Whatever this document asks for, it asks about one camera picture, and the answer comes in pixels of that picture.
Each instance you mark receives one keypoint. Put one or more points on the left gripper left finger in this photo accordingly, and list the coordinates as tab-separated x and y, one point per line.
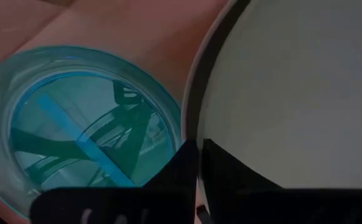
121	205

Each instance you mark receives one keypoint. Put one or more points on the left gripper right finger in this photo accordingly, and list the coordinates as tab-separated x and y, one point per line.
277	208

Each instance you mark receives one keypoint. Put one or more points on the blue translucent plate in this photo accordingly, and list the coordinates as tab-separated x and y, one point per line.
74	109

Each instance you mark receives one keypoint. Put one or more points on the sage green plate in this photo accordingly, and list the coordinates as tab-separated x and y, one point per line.
293	93

